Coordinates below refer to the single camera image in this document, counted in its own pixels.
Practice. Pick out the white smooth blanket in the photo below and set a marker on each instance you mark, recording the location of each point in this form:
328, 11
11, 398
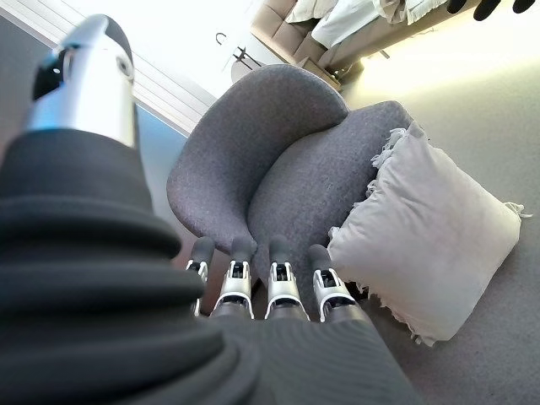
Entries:
341, 23

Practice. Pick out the crumpled white cloth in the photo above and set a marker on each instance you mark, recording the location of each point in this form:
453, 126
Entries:
304, 10

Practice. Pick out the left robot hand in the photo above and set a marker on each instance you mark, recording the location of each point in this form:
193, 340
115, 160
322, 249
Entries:
76, 295

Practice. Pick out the grey fabric armchair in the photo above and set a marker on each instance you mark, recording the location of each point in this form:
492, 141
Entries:
253, 143

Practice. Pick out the beige sofa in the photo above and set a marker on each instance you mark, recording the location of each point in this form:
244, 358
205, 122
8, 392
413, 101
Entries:
291, 38

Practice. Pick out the white fringed throw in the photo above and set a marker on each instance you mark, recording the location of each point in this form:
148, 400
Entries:
405, 10

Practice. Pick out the white fringed cushion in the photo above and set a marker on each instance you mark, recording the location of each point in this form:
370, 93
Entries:
426, 236

